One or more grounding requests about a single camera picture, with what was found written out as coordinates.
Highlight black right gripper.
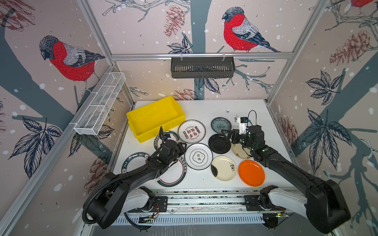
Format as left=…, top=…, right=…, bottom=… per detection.
left=222, top=128, right=257, bottom=152

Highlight small green-rimmed white plate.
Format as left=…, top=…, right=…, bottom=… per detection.
left=154, top=131, right=180, bottom=150

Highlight large green-rimmed striped plate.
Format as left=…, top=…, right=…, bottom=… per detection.
left=157, top=157, right=188, bottom=187

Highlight white plate red characters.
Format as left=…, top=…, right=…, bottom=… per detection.
left=178, top=120, right=206, bottom=144

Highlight yellow plastic bin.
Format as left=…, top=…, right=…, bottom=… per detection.
left=127, top=96, right=185, bottom=143

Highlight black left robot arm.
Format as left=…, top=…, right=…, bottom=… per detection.
left=82, top=140, right=187, bottom=229

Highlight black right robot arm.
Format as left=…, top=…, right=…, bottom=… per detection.
left=221, top=125, right=351, bottom=234

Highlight blue floral green plate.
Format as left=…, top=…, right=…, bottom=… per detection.
left=211, top=117, right=232, bottom=134

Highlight black glossy plate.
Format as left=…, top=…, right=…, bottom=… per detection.
left=208, top=134, right=231, bottom=154

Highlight cream plate under right gripper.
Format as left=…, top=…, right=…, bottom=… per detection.
left=231, top=144, right=253, bottom=159

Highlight white plate green clover motif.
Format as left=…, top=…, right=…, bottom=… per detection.
left=185, top=143, right=213, bottom=171

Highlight green-rimmed plate left edge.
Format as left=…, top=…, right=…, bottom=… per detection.
left=121, top=152, right=149, bottom=174

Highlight cream plate black brushstroke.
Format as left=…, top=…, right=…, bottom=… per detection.
left=211, top=155, right=237, bottom=182

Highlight orange plate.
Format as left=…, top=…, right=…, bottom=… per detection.
left=238, top=160, right=265, bottom=187

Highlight black hanging basket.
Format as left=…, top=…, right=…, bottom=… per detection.
left=171, top=57, right=235, bottom=79

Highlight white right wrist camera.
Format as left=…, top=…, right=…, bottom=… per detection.
left=235, top=117, right=249, bottom=135

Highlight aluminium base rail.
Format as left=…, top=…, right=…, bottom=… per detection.
left=100, top=187, right=294, bottom=230

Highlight white wire mesh basket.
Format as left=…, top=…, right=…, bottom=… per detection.
left=74, top=72, right=126, bottom=136

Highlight aluminium frame post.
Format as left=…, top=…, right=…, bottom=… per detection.
left=266, top=0, right=329, bottom=105

